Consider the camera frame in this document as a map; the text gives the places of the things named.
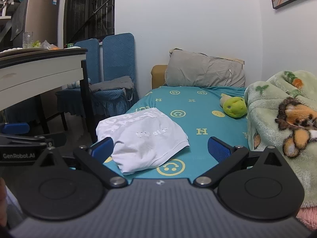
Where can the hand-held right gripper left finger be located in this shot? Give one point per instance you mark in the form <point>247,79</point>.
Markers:
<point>102,148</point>

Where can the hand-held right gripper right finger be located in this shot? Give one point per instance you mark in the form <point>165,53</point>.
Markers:
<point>218,148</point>

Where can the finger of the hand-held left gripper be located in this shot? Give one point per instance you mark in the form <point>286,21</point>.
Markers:
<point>16,128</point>

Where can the white t-shirt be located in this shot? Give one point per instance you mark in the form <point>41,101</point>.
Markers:
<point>143,138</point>

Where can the bed with teal printed sheet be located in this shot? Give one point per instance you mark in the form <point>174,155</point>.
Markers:
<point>198,119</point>

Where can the green plush toy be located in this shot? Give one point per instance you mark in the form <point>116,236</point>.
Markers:
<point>234,106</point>

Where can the green fleece animal print blanket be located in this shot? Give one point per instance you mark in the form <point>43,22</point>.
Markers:
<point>270,119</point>

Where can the grey cloth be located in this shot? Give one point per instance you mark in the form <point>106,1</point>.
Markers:
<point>111,84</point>

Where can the small white blue plush toy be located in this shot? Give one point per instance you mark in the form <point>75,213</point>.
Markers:
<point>74,84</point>

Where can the grey pillow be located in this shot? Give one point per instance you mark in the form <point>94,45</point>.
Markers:
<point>203,70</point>

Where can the plastic bag with food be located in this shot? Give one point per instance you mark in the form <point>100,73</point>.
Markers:
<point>47,45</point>

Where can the clear drinking glass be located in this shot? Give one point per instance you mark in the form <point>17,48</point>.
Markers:
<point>28,39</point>

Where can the yellow bed headboard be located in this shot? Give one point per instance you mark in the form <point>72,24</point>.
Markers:
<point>158,75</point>

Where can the pink cloth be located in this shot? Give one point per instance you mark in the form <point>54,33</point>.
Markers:
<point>308,217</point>

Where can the gold refrigerator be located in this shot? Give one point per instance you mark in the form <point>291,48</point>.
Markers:
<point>42,17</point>

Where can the dark window with grille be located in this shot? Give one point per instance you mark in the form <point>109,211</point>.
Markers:
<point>89,10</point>

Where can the white table with dark frame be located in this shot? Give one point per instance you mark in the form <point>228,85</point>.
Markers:
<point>37,74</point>

